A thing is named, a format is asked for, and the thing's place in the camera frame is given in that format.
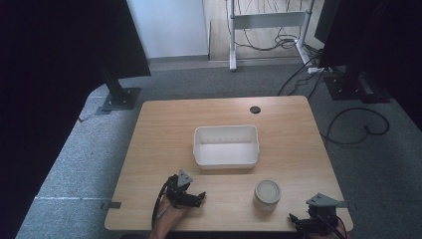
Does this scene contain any person's left hand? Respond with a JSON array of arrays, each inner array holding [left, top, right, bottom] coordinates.
[[155, 196, 191, 231]]

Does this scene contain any black looped floor cable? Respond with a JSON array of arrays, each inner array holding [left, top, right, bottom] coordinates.
[[319, 107, 391, 146]]

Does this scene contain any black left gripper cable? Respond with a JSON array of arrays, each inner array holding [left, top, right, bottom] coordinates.
[[151, 178, 173, 231]]

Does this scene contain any long black floor cable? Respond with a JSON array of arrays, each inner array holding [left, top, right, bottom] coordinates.
[[277, 54, 324, 101]]

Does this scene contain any black metal stand with base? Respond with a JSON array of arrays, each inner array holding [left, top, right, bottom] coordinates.
[[95, 61, 142, 117]]

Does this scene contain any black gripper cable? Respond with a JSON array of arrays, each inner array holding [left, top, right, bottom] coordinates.
[[151, 178, 173, 231], [313, 212, 348, 239]]

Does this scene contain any white metal desk frame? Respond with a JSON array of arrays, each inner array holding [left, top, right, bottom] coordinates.
[[226, 0, 317, 73]]

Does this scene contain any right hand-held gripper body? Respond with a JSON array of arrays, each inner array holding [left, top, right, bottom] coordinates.
[[305, 192, 348, 235]]

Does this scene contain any dark monitor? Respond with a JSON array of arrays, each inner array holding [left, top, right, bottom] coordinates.
[[314, 0, 341, 45]]

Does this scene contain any white plastic bin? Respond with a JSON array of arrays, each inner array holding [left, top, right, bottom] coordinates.
[[192, 123, 260, 170]]

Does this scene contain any grey metal table bracket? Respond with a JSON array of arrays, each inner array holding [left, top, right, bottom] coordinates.
[[100, 200, 122, 211]]

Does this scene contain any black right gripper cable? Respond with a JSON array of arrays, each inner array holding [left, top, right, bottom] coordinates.
[[313, 212, 348, 239]]

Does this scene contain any round white tin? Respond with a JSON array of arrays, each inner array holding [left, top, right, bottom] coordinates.
[[253, 179, 283, 213]]

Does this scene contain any person's right hand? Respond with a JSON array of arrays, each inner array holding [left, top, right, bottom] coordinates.
[[307, 224, 350, 239]]

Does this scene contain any tangle of black cables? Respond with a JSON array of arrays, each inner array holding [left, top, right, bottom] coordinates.
[[233, 0, 312, 53]]

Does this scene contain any black curtain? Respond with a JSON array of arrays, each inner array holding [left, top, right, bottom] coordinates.
[[0, 0, 152, 239], [318, 0, 422, 132]]

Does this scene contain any white power strip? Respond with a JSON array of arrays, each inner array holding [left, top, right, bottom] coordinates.
[[307, 66, 333, 75]]

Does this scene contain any black stand base plate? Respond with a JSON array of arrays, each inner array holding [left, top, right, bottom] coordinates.
[[322, 73, 392, 105]]

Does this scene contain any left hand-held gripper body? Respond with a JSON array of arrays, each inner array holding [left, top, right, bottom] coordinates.
[[164, 169, 201, 209]]

